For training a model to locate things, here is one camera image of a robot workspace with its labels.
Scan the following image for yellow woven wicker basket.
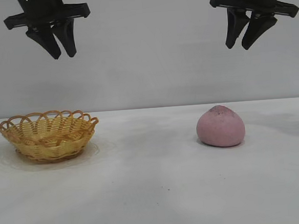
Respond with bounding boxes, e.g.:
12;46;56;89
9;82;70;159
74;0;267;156
0;107;102;167

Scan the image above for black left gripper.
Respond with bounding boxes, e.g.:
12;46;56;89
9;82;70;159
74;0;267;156
2;0;94;63

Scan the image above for pink peach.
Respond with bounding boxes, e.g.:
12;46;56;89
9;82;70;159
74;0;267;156
195;103;247;150

